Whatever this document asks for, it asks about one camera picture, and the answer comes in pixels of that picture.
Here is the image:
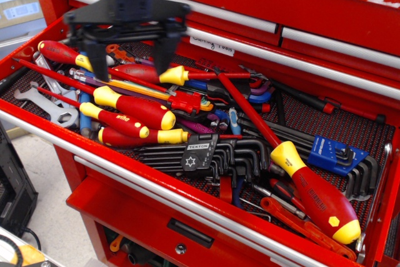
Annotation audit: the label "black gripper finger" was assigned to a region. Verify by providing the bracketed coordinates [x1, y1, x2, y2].
[153, 31, 181, 75]
[82, 41, 109, 82]

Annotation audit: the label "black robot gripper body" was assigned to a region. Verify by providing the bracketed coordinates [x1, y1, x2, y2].
[64, 0, 190, 50]

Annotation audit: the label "small red yellow Wiha screwdriver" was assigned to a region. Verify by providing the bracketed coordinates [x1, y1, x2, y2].
[38, 87, 150, 138]

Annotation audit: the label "back-centre red yellow screwdriver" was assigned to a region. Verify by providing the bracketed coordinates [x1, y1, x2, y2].
[112, 63, 260, 86]

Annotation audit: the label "back-left red yellow screwdriver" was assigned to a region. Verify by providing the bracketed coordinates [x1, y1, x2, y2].
[37, 41, 171, 100]

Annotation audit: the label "chrome adjustable wrench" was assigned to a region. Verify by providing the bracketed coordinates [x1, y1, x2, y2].
[32, 51, 79, 105]

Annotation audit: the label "red holder coloured hex keys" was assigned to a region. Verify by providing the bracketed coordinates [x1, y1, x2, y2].
[69, 68, 213, 114]

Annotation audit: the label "medium red yellow screwdriver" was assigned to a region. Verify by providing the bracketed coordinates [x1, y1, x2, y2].
[13, 58, 176, 130]

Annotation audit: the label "flat steel open wrench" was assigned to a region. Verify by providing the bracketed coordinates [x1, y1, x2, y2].
[14, 81, 79, 128]

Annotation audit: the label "front red yellow screwdriver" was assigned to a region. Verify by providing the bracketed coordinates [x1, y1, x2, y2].
[97, 127, 243, 148]

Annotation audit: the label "black Tekton torx key set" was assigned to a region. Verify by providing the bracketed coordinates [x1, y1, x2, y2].
[137, 134, 271, 186]

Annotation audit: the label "red tool chest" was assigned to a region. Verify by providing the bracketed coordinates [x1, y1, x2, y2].
[27, 0, 400, 267]

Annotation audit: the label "black equipment case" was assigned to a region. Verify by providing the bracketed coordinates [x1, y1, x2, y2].
[1, 128, 38, 237]

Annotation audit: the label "black red long tool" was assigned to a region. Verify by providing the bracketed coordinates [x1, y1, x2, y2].
[271, 80, 386, 124]

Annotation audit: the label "small red black screwdriver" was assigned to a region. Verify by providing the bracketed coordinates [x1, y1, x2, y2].
[269, 178, 306, 219]

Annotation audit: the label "open red tool drawer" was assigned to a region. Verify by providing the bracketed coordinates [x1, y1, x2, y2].
[1, 11, 399, 266]

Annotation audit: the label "large red yellow screwdriver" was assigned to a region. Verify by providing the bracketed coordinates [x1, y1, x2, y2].
[214, 68, 361, 244]

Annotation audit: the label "blue holder hex key set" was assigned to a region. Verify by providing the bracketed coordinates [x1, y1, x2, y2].
[237, 116, 379, 199]

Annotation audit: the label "orange flat plastic tool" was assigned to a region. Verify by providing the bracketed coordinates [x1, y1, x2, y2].
[260, 198, 356, 261]

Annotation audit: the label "blue handled tool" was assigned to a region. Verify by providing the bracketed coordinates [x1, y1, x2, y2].
[77, 51, 93, 138]

